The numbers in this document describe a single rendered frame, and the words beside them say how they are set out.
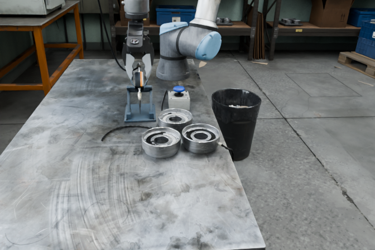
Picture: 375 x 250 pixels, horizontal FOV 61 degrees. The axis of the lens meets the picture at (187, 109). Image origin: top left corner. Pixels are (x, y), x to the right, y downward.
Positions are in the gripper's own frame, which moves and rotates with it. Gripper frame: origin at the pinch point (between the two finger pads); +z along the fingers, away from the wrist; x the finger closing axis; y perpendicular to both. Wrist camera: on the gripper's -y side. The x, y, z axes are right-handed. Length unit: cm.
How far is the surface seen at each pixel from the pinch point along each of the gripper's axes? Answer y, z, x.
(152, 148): -29.7, 8.6, -3.4
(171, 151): -29.8, 9.7, -8.3
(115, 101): 8.0, 11.9, 8.9
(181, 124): -18.1, 8.1, -12.2
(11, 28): 165, 17, 101
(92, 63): 53, 12, 23
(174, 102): -1.6, 8.8, -11.6
